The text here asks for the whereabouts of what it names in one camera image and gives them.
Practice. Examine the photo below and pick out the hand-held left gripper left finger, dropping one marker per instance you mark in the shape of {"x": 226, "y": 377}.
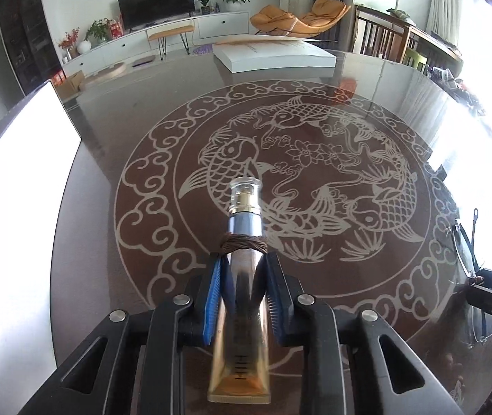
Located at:
{"x": 215, "y": 294}

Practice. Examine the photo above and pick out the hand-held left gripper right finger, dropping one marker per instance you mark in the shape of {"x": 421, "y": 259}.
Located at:
{"x": 274, "y": 294}

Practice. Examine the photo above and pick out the gold and silver tube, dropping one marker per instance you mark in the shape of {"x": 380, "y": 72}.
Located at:
{"x": 242, "y": 311}

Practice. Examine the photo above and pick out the clear plastic bag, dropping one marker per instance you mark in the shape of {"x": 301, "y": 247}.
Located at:
{"x": 466, "y": 246}

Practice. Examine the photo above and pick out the white storage box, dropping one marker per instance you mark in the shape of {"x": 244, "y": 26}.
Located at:
{"x": 16, "y": 224}

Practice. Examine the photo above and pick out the pile of small clutter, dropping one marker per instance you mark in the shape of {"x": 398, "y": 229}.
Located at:
{"x": 458, "y": 88}

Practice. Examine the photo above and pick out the green stool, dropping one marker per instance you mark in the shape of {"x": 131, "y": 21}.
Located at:
{"x": 415, "y": 59}

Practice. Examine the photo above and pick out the white flat box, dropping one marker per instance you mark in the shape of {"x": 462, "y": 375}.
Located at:
{"x": 276, "y": 54}

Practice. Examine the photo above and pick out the wooden side table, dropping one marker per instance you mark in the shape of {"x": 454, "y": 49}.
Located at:
{"x": 434, "y": 45}

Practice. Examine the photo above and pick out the open cardboard box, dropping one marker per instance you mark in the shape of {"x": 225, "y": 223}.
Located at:
{"x": 68, "y": 83}

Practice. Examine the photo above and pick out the white television cabinet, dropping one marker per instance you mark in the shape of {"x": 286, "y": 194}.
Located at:
{"x": 112, "y": 52}

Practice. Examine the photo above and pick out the wooden stool with hairpin legs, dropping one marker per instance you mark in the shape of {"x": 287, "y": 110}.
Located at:
{"x": 171, "y": 30}

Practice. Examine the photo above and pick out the dark wooden chair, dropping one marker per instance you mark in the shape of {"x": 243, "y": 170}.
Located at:
{"x": 378, "y": 32}

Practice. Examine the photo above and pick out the orange lounge chair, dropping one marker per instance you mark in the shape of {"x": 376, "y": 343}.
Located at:
{"x": 302, "y": 19}

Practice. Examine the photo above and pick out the white sheer curtain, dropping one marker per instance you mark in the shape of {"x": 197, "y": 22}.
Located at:
{"x": 443, "y": 4}

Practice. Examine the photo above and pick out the round white vase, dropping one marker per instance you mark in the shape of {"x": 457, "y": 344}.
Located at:
{"x": 84, "y": 47}

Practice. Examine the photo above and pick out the red gift box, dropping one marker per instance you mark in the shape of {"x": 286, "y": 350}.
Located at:
{"x": 116, "y": 28}

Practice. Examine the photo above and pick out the bushy green potted plant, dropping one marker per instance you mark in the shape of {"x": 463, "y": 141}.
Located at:
{"x": 98, "y": 30}

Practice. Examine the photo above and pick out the small potted plant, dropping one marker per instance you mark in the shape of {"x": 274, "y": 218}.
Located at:
{"x": 204, "y": 4}

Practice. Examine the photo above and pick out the red flowers in vase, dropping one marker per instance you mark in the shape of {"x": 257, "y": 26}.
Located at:
{"x": 68, "y": 43}

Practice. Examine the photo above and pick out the black television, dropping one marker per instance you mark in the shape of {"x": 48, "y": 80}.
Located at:
{"x": 156, "y": 3}

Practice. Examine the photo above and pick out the dark display cabinet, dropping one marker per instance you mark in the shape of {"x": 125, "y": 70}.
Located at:
{"x": 25, "y": 30}

